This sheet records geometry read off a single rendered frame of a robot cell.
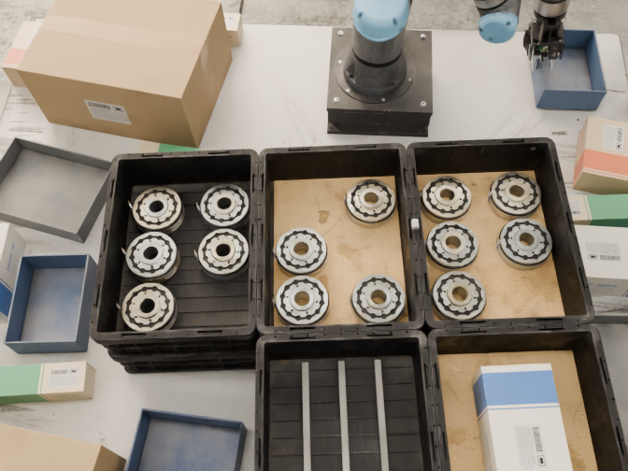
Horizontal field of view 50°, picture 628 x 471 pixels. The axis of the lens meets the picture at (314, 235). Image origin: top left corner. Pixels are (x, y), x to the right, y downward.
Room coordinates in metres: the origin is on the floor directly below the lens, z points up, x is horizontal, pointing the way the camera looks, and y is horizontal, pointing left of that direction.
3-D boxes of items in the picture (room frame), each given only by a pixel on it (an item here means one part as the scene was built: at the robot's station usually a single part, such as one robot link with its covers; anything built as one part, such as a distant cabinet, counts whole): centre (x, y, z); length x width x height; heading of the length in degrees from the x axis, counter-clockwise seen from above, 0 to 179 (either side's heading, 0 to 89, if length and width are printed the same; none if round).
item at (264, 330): (0.59, -0.04, 0.92); 0.40 x 0.30 x 0.02; 178
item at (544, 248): (0.58, -0.42, 0.86); 0.10 x 0.10 x 0.01
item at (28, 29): (1.28, 0.69, 0.74); 0.16 x 0.12 x 0.07; 167
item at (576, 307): (0.58, -0.34, 0.87); 0.40 x 0.30 x 0.11; 178
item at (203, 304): (0.60, 0.26, 0.87); 0.40 x 0.30 x 0.11; 178
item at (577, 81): (1.11, -0.66, 0.75); 0.20 x 0.15 x 0.07; 174
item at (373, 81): (1.09, -0.17, 0.85); 0.15 x 0.15 x 0.10
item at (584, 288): (0.58, -0.34, 0.92); 0.40 x 0.30 x 0.02; 178
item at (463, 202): (0.70, -0.28, 0.86); 0.10 x 0.10 x 0.01
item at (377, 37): (1.09, -0.18, 0.97); 0.13 x 0.12 x 0.14; 162
